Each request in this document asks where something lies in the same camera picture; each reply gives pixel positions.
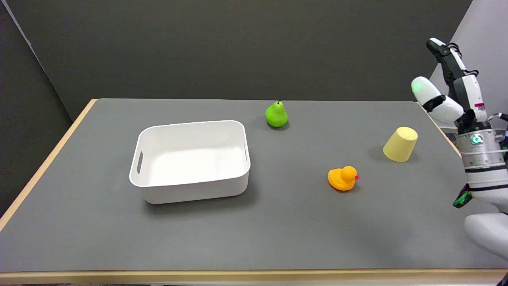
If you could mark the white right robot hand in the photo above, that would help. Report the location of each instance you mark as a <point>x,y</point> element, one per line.
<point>456,89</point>

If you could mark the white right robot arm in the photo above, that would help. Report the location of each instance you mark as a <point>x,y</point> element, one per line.
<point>485,178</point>

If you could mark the yellow plastic cup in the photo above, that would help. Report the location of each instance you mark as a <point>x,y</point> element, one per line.
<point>400,144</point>

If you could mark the orange rubber duck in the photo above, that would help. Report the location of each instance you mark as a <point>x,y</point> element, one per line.
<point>342,178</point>

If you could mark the green toy pear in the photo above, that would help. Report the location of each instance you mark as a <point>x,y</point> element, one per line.
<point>276,114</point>

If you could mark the white plastic bin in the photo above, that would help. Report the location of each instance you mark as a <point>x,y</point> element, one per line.
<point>191,161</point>

